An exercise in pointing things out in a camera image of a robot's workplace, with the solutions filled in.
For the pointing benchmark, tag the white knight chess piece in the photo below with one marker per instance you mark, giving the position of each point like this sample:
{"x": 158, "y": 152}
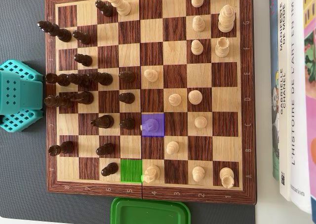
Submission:
{"x": 150, "y": 125}
{"x": 151, "y": 172}

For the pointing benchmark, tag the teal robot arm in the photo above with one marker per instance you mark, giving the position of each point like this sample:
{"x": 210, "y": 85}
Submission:
{"x": 14, "y": 93}

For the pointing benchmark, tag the dark pawn chess piece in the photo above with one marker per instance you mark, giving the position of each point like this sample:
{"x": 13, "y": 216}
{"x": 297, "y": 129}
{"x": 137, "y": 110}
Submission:
{"x": 82, "y": 37}
{"x": 84, "y": 60}
{"x": 105, "y": 9}
{"x": 105, "y": 149}
{"x": 127, "y": 98}
{"x": 127, "y": 123}
{"x": 127, "y": 76}
{"x": 109, "y": 169}

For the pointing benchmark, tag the dark knight chess piece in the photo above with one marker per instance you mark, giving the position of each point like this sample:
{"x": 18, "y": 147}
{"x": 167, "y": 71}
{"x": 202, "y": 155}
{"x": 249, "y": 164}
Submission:
{"x": 84, "y": 97}
{"x": 103, "y": 121}

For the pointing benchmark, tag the white rook chess piece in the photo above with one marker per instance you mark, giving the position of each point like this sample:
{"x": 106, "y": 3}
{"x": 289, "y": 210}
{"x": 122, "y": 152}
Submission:
{"x": 222, "y": 47}
{"x": 227, "y": 177}

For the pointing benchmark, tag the white king chess piece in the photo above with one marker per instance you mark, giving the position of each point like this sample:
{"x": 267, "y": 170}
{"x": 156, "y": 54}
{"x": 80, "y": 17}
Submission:
{"x": 226, "y": 18}

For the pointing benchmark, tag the dark king chess piece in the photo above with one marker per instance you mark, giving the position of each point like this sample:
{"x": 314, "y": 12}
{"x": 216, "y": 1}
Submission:
{"x": 56, "y": 32}

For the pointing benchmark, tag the wooden folding chessboard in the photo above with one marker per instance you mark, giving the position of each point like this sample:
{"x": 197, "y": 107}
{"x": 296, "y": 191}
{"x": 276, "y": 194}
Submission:
{"x": 175, "y": 51}

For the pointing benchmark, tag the green plastic tray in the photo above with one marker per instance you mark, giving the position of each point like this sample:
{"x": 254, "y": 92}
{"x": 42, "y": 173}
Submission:
{"x": 148, "y": 214}

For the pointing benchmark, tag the white Gabrielle Chanel book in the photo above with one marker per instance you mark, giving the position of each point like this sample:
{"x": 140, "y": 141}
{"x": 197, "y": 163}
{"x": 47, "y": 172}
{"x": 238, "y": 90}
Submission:
{"x": 284, "y": 135}

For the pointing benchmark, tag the white art history book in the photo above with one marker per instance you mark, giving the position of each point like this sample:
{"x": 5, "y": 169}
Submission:
{"x": 300, "y": 110}

